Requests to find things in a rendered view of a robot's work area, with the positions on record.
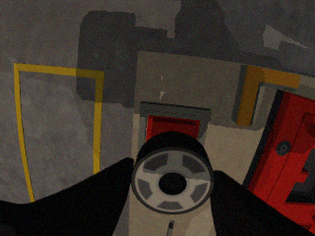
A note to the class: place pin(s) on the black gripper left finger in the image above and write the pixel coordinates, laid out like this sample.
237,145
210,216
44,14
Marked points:
90,208

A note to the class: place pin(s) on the black wheel with grey hub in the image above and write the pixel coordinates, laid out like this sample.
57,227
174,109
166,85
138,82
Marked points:
172,152

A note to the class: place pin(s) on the yellow tape outline on table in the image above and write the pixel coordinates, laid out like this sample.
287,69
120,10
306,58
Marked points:
59,71

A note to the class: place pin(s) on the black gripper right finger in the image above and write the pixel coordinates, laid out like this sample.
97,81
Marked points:
238,212

